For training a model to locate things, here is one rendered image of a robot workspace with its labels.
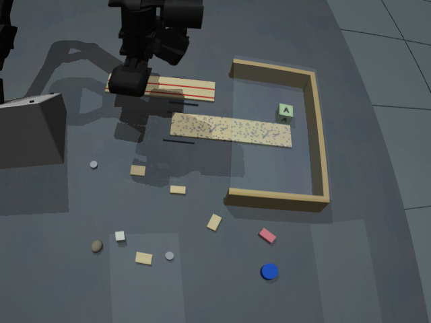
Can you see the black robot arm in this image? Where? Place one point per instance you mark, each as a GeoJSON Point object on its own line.
{"type": "Point", "coordinates": [137, 16]}

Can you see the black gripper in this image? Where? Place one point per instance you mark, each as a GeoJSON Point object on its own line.
{"type": "Point", "coordinates": [130, 78]}

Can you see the blue cylinder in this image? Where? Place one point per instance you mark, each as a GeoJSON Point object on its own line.
{"type": "Point", "coordinates": [269, 271]}

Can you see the pink rectangular block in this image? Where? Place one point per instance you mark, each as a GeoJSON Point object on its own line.
{"type": "Point", "coordinates": [268, 237]}

